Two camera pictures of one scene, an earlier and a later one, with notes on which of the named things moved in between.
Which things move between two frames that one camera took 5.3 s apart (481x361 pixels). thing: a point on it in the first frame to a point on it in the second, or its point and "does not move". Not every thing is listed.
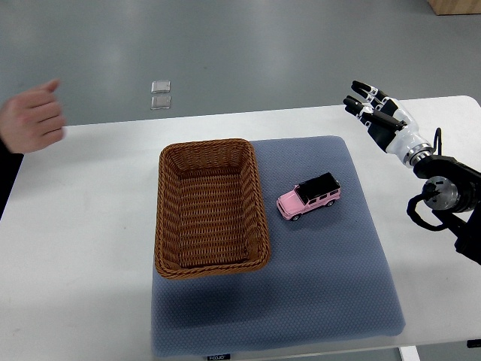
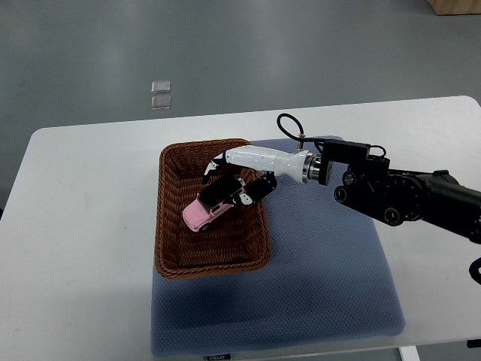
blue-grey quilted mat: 327,280 does not move
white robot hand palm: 408,140 to 281,163
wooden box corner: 455,7 does not move
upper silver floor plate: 160,86 does not move
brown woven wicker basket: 210,216 does not move
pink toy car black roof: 314,193 to 211,202
